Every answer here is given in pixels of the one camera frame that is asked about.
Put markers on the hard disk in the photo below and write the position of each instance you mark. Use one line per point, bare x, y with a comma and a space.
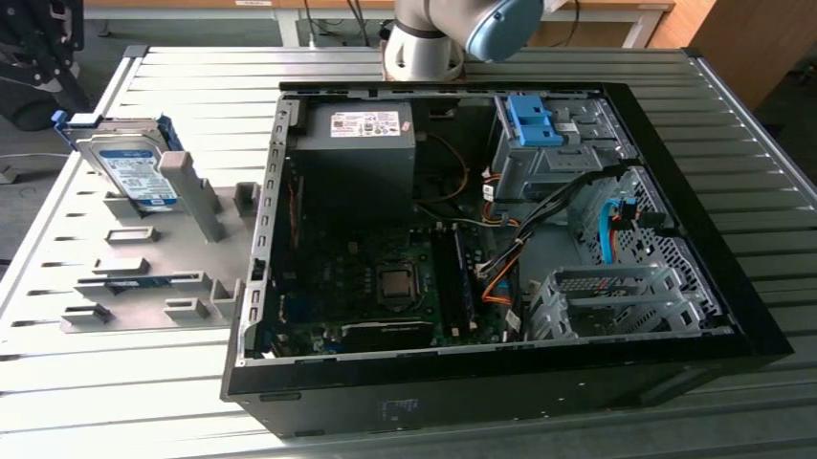
134, 172

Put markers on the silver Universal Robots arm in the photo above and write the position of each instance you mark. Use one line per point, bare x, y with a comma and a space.
421, 57

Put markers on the grey metal disk bay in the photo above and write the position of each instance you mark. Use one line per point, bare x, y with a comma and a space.
639, 294

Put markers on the black mesh wastebasket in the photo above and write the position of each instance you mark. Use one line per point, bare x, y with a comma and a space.
33, 117

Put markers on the grey parts rack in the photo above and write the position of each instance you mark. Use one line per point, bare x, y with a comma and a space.
166, 253

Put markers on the blue RAM stick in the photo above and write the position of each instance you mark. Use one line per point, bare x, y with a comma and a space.
137, 282

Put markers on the grey power supply unit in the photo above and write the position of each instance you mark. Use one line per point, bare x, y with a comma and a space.
358, 138

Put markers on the CPU socket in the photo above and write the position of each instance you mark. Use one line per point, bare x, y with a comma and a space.
396, 282

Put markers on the green motherboard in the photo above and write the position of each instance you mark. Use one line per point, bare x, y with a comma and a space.
425, 287

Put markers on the blue plastic drive latch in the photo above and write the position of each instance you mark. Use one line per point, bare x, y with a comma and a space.
536, 129

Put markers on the black RAM slot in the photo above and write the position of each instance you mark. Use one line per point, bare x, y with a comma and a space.
445, 287

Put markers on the black graphics card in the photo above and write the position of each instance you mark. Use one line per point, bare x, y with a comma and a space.
389, 334

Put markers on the black RAM stick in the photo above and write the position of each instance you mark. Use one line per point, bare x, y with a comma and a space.
465, 282

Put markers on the grey metal drive cage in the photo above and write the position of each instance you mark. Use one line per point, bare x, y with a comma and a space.
556, 167

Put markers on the wooden desk with white legs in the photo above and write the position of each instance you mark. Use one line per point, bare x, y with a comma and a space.
613, 5

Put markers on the black open PC case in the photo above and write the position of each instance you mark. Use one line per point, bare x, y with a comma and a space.
510, 397

